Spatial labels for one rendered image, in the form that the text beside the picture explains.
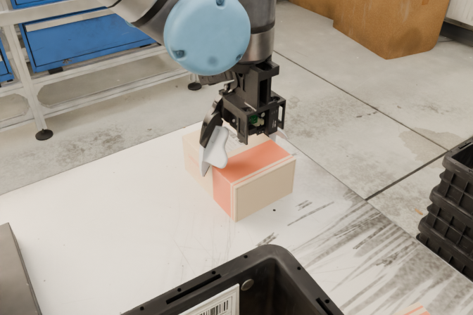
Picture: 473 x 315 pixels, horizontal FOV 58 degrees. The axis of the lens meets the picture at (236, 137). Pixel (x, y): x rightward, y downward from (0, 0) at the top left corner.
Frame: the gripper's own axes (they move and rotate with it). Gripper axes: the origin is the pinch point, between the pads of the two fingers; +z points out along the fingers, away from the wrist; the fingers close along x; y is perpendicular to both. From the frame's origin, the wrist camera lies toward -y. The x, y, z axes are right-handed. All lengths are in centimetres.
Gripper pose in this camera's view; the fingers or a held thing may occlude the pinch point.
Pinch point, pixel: (236, 157)
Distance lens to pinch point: 72.0
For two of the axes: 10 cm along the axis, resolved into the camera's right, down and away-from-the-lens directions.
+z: 0.0, 8.0, 6.0
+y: 5.8, 4.9, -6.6
